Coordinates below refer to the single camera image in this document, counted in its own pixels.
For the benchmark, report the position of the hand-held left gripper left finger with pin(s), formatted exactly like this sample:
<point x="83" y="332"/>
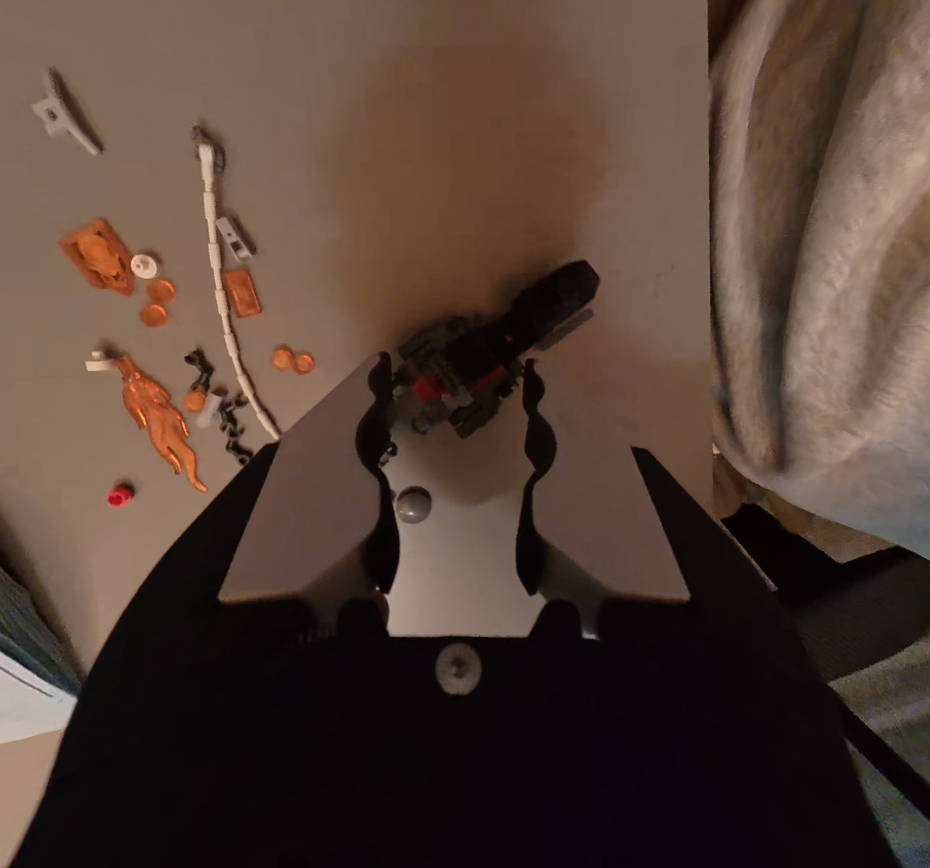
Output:
<point x="305" y="519"/>

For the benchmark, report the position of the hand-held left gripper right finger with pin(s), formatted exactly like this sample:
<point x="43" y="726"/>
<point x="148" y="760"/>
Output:
<point x="610" y="519"/>

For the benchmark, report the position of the black toy motorcycle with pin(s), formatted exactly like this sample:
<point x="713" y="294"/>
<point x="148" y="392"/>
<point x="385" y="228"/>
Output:
<point x="472" y="352"/>

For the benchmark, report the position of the grey dome piece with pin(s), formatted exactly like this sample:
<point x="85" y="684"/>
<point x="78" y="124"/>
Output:
<point x="414" y="505"/>

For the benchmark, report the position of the light grey bar piece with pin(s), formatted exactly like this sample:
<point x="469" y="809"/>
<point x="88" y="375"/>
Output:
<point x="211" y="409"/>

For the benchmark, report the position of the orange round tile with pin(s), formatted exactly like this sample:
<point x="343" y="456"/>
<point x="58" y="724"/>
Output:
<point x="304" y="364"/>
<point x="154" y="315"/>
<point x="161" y="290"/>
<point x="193" y="401"/>
<point x="283" y="359"/>

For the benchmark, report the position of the large orange flame piece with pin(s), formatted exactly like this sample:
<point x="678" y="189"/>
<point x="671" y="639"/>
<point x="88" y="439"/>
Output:
<point x="156" y="417"/>

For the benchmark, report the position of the red round stud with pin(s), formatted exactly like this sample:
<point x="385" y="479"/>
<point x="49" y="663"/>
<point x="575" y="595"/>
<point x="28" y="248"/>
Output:
<point x="121" y="494"/>

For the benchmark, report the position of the orange rectangular tile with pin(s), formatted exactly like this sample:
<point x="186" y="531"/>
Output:
<point x="242" y="294"/>

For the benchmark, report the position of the white peg piece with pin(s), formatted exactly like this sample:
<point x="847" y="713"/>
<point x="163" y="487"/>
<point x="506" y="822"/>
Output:
<point x="100" y="361"/>

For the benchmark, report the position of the small light grey clip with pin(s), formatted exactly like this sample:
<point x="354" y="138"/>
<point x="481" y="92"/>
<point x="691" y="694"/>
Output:
<point x="236" y="237"/>

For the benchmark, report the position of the white round stud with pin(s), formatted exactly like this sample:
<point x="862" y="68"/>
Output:
<point x="145" y="266"/>

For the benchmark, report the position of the orange skull shield tile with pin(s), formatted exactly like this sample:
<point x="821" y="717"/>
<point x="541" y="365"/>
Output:
<point x="98" y="258"/>

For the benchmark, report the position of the open instruction booklet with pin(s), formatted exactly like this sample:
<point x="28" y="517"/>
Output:
<point x="22" y="701"/>

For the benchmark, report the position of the small dark grey piece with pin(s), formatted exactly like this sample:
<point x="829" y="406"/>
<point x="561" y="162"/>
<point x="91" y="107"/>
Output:
<point x="196" y="132"/>

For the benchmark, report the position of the dark furniture frame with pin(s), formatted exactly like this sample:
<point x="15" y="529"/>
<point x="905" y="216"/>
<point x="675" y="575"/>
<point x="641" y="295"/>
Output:
<point x="799" y="563"/>

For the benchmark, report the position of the light grey bracket piece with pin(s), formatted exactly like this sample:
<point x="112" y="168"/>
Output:
<point x="69" y="119"/>

